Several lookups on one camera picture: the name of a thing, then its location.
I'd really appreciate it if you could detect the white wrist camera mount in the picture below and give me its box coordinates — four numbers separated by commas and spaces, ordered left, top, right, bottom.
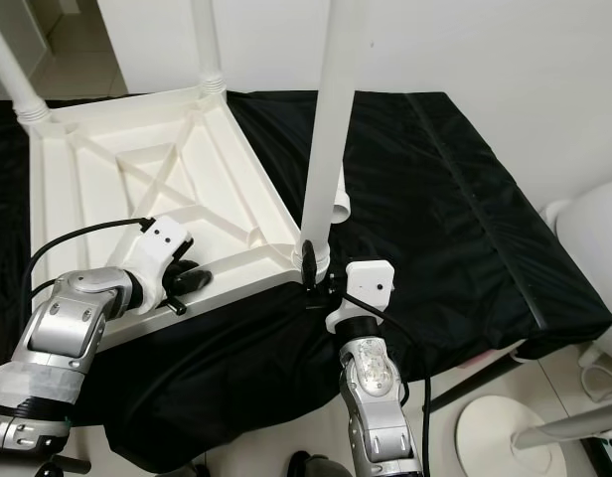
122, 217, 195, 314
326, 260, 394, 331

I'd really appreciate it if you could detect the white round stand base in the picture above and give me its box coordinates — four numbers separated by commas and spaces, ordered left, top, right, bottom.
455, 396, 567, 477

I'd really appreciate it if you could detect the white rounded appliance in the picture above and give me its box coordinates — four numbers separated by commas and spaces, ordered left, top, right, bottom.
544, 179, 612, 359

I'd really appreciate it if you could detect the black cloth table cover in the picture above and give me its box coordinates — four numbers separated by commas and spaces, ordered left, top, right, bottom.
0, 91, 612, 476

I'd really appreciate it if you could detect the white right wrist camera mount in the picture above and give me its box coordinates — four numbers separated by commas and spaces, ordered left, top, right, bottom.
326, 260, 394, 331

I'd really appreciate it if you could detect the black metal table brace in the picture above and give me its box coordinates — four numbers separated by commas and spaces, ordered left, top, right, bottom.
425, 353, 521, 410

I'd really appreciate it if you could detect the pink fabric under cloth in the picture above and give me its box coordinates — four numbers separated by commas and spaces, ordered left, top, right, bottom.
455, 350, 516, 371

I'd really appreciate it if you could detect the white plastic table leg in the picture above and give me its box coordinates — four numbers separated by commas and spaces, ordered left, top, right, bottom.
0, 18, 54, 125
192, 0, 228, 96
298, 0, 375, 257
331, 169, 350, 225

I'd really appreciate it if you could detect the white appliance power cord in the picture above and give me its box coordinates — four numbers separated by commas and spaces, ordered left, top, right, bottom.
581, 358, 612, 403

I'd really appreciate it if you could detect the white plastic children table top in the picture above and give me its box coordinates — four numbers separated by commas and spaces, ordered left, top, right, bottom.
31, 84, 313, 349

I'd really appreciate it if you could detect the dark right robot foot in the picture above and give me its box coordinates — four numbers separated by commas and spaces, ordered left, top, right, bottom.
288, 452, 352, 477

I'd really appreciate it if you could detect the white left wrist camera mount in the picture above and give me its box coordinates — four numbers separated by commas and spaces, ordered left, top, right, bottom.
122, 217, 195, 314

